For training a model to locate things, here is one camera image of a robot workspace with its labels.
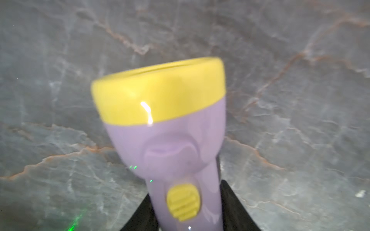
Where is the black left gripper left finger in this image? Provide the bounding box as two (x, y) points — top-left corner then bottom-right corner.
(120, 194), (159, 231)

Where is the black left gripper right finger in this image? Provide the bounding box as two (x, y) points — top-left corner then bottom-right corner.
(220, 180), (261, 231)

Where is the purple flashlight yellow head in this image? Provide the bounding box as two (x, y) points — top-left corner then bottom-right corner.
(91, 57), (226, 231)

